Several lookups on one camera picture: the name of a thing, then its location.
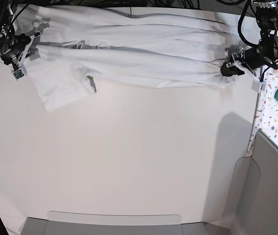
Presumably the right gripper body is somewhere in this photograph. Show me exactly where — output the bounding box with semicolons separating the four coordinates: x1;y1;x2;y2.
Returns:
0;31;41;72

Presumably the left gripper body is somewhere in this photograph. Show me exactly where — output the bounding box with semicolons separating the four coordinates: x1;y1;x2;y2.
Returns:
229;47;266;82

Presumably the white t-shirt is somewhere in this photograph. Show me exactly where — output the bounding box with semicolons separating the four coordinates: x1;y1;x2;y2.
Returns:
14;5;239;110

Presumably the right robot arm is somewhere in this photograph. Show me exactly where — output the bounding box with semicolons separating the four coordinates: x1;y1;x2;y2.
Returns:
0;0;41;80

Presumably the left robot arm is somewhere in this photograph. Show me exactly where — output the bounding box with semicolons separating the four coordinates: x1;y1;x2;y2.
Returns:
221;0;278;77

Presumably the grey panel at right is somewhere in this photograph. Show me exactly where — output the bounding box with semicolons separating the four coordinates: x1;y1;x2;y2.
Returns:
230;132;278;235

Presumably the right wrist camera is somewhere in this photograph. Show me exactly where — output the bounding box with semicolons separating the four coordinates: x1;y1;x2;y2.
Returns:
12;68;26;81

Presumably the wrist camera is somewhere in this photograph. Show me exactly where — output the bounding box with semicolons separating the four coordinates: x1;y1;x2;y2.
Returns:
252;81;266;93
12;68;26;81

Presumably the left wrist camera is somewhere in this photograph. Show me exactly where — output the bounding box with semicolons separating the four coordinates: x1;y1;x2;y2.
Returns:
252;81;266;93

